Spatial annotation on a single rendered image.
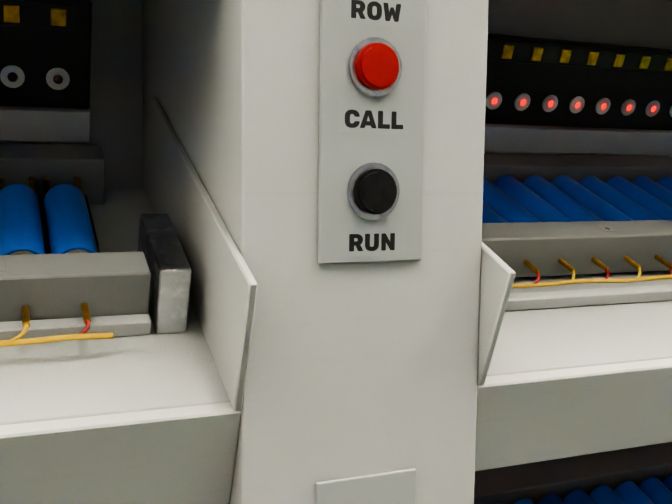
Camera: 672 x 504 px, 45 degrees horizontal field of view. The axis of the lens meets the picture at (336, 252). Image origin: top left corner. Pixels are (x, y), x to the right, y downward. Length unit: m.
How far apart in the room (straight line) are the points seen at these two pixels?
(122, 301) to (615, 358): 0.21
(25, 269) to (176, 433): 0.08
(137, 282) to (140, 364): 0.03
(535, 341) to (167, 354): 0.16
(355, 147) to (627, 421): 0.18
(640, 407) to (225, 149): 0.21
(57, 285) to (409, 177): 0.13
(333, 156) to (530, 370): 0.12
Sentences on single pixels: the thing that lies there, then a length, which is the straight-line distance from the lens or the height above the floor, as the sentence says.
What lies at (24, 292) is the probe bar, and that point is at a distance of 0.31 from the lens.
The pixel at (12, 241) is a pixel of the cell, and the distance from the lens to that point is 0.34.
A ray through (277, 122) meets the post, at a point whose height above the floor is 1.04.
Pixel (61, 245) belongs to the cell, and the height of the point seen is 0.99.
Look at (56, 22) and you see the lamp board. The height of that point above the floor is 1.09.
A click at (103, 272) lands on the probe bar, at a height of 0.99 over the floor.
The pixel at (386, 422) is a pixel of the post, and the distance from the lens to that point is 0.31.
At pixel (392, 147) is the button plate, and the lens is 0.29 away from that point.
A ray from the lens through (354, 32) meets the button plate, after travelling 0.29.
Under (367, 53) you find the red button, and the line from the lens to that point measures 0.29.
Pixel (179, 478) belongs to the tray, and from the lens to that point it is 0.30.
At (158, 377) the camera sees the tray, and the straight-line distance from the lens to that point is 0.30.
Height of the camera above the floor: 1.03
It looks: 6 degrees down
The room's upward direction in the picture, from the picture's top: 1 degrees clockwise
